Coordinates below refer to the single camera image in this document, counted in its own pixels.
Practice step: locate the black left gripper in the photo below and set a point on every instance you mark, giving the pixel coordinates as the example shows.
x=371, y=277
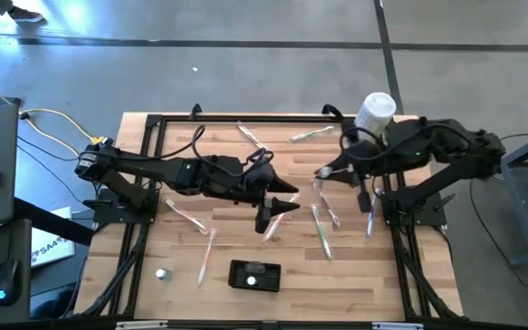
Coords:
x=255, y=183

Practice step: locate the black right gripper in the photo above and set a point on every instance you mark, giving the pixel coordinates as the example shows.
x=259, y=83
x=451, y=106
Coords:
x=369, y=156

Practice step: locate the green toothbrush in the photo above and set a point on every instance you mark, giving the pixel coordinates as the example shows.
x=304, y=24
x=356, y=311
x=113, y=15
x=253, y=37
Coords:
x=324, y=172
x=312, y=134
x=322, y=232

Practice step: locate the blue toothbrush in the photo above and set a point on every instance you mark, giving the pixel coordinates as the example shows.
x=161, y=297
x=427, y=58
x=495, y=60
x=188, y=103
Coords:
x=370, y=224

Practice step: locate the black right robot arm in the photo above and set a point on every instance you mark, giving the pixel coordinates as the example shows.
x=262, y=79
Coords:
x=452, y=137

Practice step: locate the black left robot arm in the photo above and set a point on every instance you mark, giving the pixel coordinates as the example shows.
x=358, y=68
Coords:
x=154, y=167

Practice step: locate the red wrapped toothbrush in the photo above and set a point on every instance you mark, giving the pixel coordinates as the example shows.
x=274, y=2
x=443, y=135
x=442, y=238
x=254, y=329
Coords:
x=275, y=227

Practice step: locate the pink purple wrapped toothbrush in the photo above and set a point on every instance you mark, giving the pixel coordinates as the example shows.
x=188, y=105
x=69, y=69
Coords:
x=253, y=137

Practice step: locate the white wipes canister green label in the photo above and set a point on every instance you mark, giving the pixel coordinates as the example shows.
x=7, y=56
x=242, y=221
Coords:
x=376, y=110

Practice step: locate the clear plastic cup insert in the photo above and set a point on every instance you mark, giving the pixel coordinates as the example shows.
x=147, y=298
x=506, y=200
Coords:
x=256, y=267

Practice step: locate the white printed box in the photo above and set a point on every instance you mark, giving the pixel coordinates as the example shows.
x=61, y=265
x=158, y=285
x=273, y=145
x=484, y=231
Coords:
x=51, y=252

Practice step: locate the black computer mouse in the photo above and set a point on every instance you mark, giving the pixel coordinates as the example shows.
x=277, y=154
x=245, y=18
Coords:
x=7, y=279

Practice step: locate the person's shoe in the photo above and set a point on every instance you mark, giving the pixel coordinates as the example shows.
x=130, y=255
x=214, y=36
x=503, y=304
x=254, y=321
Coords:
x=25, y=16

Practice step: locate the black aluminium frame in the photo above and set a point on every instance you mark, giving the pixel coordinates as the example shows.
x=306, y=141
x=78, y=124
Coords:
x=268, y=118

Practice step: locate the silver frame bracket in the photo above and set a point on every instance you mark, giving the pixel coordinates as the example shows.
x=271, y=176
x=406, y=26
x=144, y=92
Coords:
x=397, y=326
x=142, y=325

